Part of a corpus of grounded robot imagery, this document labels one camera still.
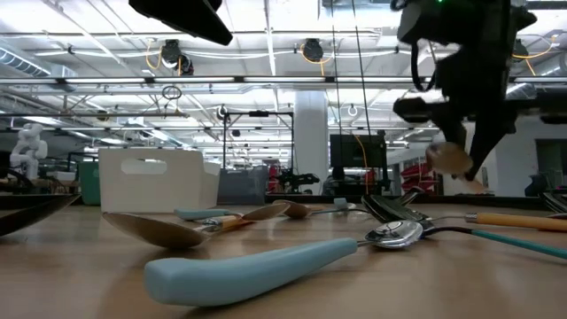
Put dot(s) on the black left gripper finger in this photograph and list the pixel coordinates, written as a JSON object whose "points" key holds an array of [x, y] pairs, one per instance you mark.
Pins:
{"points": [[177, 13]]}

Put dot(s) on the red storage bin rack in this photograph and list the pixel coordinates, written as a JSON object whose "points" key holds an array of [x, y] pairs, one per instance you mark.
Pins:
{"points": [[418, 170]]}

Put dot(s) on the black station frame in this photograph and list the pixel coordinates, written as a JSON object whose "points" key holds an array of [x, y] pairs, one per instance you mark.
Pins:
{"points": [[259, 114]]}

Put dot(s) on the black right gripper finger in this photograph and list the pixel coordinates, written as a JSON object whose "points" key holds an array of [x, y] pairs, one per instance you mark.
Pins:
{"points": [[454, 133], [487, 146]]}

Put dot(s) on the white building column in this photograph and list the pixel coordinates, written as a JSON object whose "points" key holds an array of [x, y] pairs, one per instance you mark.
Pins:
{"points": [[311, 142]]}

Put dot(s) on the person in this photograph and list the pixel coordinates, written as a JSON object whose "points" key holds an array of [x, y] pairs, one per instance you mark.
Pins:
{"points": [[339, 184]]}

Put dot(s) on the grey transparent plastic bin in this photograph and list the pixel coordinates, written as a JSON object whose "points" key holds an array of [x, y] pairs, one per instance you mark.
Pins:
{"points": [[243, 186]]}

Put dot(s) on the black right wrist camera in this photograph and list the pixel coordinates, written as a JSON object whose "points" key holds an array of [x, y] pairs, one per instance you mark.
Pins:
{"points": [[418, 22]]}

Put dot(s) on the black monitor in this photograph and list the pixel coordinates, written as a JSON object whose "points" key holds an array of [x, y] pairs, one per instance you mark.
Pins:
{"points": [[350, 150]]}

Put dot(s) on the black background robot arm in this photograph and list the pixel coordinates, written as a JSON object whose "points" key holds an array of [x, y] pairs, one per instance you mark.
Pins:
{"points": [[305, 179]]}

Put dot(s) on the black aluminium table frame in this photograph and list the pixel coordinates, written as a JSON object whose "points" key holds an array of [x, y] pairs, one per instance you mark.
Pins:
{"points": [[487, 200]]}

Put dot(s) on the teal plastic bin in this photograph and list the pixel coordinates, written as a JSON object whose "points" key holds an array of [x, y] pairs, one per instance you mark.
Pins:
{"points": [[88, 181]]}

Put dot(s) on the white plastic bin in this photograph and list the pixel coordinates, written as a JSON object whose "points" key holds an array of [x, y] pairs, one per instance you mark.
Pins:
{"points": [[177, 186]]}

